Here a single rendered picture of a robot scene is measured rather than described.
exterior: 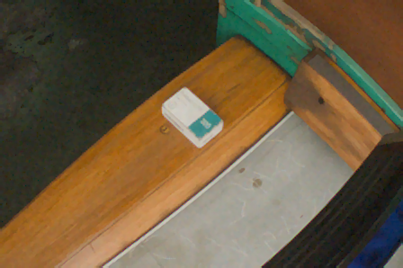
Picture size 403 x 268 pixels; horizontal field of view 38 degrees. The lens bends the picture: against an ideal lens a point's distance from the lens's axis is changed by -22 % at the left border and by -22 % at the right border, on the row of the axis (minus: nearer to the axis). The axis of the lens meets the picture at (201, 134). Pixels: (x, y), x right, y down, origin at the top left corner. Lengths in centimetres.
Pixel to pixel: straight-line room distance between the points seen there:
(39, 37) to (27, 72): 14
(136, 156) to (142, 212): 7
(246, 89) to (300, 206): 16
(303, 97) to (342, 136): 7
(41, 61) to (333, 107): 123
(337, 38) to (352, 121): 10
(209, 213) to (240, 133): 10
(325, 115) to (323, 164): 9
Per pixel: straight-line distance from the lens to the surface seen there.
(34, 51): 190
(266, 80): 85
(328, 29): 76
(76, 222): 76
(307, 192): 81
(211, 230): 78
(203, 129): 78
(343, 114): 75
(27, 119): 176
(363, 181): 44
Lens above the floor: 146
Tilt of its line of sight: 60 degrees down
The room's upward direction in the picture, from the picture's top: 4 degrees clockwise
